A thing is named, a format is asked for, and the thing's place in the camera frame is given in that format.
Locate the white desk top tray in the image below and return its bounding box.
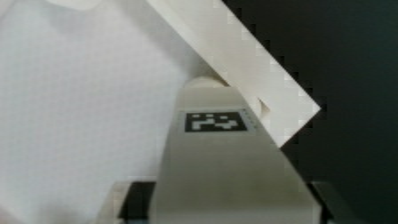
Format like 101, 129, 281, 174
0, 0, 320, 224

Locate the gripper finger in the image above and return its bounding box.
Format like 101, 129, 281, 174
96, 182, 131, 224

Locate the white desk leg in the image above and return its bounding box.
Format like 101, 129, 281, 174
149, 77, 321, 224

